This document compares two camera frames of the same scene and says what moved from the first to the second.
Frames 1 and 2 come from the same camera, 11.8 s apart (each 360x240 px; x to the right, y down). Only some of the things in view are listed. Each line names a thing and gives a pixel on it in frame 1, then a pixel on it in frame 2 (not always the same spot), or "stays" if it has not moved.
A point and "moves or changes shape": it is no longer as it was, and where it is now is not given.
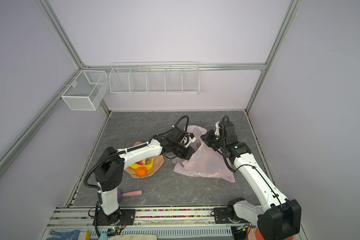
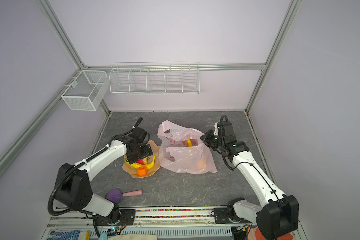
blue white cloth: [71, 235] stays
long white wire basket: [158, 78] stays
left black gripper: [189, 151] → [148, 151]
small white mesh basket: [85, 91] stays
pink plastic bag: [205, 162] moves or changes shape
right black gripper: [207, 137] stays
